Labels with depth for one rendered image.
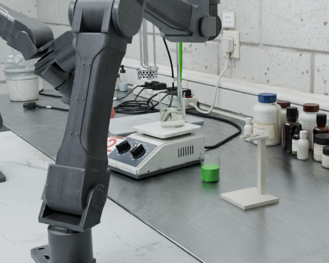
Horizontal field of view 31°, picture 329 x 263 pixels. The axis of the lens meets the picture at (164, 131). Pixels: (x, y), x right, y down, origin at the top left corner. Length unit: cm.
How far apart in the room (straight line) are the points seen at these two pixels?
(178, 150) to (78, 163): 54
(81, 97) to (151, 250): 27
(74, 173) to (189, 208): 35
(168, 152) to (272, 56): 58
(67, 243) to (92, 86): 22
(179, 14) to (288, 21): 74
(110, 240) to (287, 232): 29
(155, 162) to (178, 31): 37
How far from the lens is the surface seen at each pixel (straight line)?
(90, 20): 89
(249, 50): 189
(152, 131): 137
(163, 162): 134
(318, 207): 115
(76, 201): 84
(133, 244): 99
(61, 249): 87
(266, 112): 155
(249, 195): 118
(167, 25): 104
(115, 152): 139
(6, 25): 129
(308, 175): 134
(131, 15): 89
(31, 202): 122
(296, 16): 171
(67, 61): 123
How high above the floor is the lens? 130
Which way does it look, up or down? 13 degrees down
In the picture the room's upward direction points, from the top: 2 degrees counter-clockwise
